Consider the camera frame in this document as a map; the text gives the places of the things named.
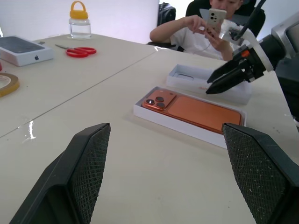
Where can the person's left hand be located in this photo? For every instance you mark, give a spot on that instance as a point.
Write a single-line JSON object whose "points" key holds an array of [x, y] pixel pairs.
{"points": [[218, 39]]}

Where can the black bag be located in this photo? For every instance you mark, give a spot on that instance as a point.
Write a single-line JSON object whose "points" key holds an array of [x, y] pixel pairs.
{"points": [[166, 14]]}

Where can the sealed white phone box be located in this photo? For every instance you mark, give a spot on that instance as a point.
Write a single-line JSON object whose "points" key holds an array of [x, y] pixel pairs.
{"points": [[28, 54]]}

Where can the seated person white shirt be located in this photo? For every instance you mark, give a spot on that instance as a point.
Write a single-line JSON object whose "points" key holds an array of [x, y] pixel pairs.
{"points": [[187, 40]]}

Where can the white phone box lid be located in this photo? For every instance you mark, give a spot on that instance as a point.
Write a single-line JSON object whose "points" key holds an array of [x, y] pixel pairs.
{"points": [[187, 81]]}

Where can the seated person with phone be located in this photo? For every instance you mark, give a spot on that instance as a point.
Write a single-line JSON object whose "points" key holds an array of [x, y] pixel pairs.
{"points": [[195, 8]]}

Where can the white phone box base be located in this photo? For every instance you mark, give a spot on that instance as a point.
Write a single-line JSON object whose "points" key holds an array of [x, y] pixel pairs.
{"points": [[177, 127]]}

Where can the person's right hand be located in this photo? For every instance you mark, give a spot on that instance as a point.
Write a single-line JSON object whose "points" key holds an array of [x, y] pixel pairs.
{"points": [[198, 23]]}

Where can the orange smartphone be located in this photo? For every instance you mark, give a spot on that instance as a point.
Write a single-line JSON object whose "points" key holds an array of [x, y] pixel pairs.
{"points": [[198, 112]]}

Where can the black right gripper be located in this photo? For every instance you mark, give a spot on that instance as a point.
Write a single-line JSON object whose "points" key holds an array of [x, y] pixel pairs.
{"points": [[254, 65]]}

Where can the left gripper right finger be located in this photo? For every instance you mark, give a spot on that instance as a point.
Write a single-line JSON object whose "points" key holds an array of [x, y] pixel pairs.
{"points": [[264, 177]]}

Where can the clear jar yellow lid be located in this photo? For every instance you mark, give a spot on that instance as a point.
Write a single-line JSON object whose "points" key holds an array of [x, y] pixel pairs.
{"points": [[80, 26]]}

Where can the yellow clear tape roll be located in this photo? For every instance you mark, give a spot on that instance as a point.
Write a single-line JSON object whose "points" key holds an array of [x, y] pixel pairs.
{"points": [[10, 87]]}

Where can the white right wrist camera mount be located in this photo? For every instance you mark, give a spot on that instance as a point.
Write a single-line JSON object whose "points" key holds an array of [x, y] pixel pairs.
{"points": [[251, 37]]}

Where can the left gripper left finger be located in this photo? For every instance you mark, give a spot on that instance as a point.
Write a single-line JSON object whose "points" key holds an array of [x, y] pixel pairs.
{"points": [[70, 182]]}

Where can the beige smartphone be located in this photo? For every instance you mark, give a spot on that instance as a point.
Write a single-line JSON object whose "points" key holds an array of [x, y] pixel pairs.
{"points": [[216, 17]]}

